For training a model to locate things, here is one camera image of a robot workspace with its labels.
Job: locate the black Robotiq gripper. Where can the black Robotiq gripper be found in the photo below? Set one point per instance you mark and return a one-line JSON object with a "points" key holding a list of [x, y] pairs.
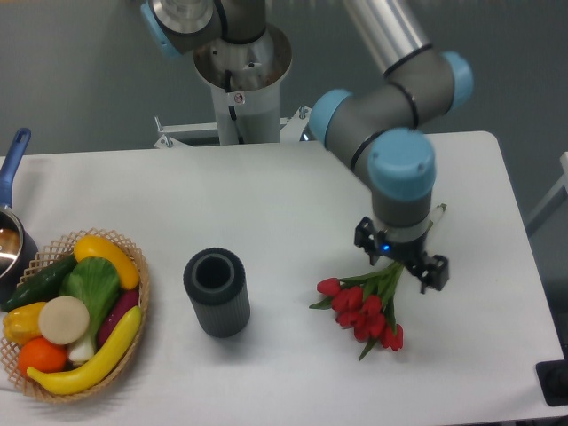
{"points": [[406, 247]]}

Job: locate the red tulip bouquet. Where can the red tulip bouquet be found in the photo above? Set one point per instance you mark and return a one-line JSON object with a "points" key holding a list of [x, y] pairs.
{"points": [[365, 305]]}

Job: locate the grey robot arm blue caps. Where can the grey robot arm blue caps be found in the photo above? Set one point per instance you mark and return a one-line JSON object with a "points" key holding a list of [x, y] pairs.
{"points": [[375, 136]]}

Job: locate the white furniture at right edge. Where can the white furniture at right edge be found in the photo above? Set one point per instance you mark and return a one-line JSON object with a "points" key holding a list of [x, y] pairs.
{"points": [[549, 203]]}

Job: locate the dark grey ribbed vase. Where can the dark grey ribbed vase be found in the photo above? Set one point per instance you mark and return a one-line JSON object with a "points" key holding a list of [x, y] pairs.
{"points": [[215, 282]]}

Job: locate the black device at table edge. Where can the black device at table edge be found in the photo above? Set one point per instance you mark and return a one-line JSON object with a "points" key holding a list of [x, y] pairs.
{"points": [[552, 377]]}

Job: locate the purple sweet potato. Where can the purple sweet potato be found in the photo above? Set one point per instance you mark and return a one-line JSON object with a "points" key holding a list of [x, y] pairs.
{"points": [[126, 301]]}

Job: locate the green bok choy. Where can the green bok choy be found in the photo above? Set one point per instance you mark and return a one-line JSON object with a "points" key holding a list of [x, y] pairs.
{"points": [[95, 282]]}

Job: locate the yellow squash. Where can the yellow squash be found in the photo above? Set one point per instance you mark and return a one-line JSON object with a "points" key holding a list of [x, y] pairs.
{"points": [[97, 246]]}

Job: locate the woven wicker basket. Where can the woven wicker basket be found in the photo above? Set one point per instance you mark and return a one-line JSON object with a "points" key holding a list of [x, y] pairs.
{"points": [[50, 253]]}

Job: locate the beige round disc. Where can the beige round disc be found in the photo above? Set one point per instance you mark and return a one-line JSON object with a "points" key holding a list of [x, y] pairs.
{"points": [[63, 320]]}

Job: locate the green cucumber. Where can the green cucumber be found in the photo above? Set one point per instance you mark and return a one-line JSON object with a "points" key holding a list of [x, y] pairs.
{"points": [[42, 286]]}

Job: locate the yellow banana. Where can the yellow banana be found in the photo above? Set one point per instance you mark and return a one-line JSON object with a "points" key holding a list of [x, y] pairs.
{"points": [[99, 366]]}

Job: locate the orange fruit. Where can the orange fruit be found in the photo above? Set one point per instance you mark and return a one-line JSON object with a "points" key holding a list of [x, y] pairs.
{"points": [[41, 354]]}

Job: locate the yellow bell pepper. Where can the yellow bell pepper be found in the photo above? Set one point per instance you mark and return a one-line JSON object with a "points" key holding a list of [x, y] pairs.
{"points": [[21, 325]]}

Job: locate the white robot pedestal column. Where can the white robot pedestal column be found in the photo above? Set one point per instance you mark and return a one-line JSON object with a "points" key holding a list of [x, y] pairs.
{"points": [[244, 82]]}

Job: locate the white metal base frame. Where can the white metal base frame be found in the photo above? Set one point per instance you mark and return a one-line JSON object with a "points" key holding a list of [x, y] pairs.
{"points": [[292, 129]]}

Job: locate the blue handled steel saucepan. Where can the blue handled steel saucepan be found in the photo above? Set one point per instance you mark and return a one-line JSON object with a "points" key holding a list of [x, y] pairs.
{"points": [[18, 248]]}

